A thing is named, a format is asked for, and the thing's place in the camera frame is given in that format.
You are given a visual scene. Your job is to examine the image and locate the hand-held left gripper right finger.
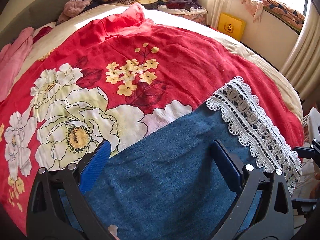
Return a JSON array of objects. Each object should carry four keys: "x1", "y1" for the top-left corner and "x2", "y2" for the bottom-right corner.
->
[{"x1": 210, "y1": 140, "x2": 295, "y2": 240}]

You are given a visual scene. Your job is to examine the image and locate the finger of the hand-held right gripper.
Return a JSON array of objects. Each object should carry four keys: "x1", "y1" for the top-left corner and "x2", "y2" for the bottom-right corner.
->
[{"x1": 294, "y1": 140, "x2": 320, "y2": 167}]

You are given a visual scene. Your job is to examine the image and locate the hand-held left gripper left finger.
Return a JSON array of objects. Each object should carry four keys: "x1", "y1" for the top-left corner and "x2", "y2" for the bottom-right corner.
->
[{"x1": 26, "y1": 140, "x2": 112, "y2": 240}]

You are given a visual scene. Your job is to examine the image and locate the blue denim pants lace trim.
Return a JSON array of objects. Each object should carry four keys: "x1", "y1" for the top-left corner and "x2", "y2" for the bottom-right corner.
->
[{"x1": 57, "y1": 76, "x2": 303, "y2": 240}]

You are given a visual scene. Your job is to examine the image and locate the cream curtain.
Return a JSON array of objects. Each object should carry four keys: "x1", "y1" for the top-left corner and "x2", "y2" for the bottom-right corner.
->
[{"x1": 280, "y1": 2, "x2": 320, "y2": 98}]

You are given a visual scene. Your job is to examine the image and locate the red floral blanket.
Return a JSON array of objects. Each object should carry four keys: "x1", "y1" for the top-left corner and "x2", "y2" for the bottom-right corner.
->
[{"x1": 0, "y1": 4, "x2": 304, "y2": 238}]

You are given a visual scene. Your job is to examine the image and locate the pink towel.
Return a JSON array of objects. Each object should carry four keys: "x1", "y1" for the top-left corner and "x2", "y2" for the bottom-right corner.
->
[{"x1": 0, "y1": 27, "x2": 34, "y2": 102}]

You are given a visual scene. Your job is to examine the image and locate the yellow paper bag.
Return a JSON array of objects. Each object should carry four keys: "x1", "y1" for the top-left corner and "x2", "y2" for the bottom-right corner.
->
[{"x1": 217, "y1": 13, "x2": 247, "y2": 41}]

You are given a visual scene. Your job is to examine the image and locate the dark red garment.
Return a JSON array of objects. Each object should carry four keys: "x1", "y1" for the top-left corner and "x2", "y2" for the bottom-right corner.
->
[{"x1": 32, "y1": 26, "x2": 54, "y2": 43}]

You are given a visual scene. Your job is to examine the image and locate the orange patterned blanket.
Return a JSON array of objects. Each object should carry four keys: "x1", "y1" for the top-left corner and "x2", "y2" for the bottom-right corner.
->
[{"x1": 260, "y1": 0, "x2": 307, "y2": 32}]

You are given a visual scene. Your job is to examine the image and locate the floral laundry basket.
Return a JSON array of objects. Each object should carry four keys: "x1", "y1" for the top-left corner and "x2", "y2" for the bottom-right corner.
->
[{"x1": 157, "y1": 5, "x2": 208, "y2": 26}]

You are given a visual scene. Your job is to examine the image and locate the pink patterned cloth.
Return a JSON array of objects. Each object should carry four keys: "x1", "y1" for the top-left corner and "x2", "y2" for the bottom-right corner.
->
[{"x1": 236, "y1": 0, "x2": 265, "y2": 22}]

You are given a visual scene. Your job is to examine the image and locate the pink fluffy garment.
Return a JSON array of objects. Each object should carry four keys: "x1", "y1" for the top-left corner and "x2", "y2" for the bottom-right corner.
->
[{"x1": 58, "y1": 0, "x2": 93, "y2": 23}]

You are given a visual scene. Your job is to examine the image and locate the purple clothes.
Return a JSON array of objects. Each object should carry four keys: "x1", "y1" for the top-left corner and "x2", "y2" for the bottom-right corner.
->
[{"x1": 166, "y1": 0, "x2": 203, "y2": 10}]

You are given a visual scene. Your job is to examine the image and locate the grey headboard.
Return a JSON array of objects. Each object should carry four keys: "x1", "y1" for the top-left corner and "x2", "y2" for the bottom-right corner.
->
[{"x1": 0, "y1": 0, "x2": 100, "y2": 47}]

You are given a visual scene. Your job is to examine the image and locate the white wire rack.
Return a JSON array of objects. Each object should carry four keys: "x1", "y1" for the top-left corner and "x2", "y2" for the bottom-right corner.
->
[{"x1": 302, "y1": 107, "x2": 320, "y2": 143}]

